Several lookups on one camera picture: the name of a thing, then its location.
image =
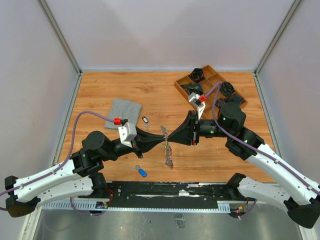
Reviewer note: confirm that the wooden compartment tray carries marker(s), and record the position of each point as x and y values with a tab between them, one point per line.
211	77

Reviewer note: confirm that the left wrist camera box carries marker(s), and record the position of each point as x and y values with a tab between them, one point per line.
127	133

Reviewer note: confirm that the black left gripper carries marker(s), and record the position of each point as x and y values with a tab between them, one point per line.
148	141

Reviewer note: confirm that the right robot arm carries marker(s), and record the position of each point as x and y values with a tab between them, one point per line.
296	195

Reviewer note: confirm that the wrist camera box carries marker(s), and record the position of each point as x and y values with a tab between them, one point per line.
127	133
198	101

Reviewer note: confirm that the dark green patterned tie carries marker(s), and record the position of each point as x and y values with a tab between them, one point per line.
193	88

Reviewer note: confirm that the grey folded cloth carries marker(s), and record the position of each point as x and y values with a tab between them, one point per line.
125	109

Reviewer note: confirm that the black orange rolled tie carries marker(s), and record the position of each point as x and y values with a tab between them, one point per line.
197	75

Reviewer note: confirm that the black key tag with key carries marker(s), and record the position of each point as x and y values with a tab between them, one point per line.
146	123

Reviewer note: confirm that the blue key tag with key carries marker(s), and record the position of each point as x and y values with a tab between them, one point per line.
139	170

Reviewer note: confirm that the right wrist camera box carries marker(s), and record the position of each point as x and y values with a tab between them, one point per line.
198	101

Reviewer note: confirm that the metal key ring disc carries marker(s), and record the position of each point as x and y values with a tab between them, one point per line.
167	148

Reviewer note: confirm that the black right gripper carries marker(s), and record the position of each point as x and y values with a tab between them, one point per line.
186	134

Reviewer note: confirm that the dark green floral tie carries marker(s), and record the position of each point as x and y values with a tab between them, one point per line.
226	89

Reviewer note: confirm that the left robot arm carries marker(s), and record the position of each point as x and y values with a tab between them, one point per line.
78	176

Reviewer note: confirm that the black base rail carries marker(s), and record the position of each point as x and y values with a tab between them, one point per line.
167	197

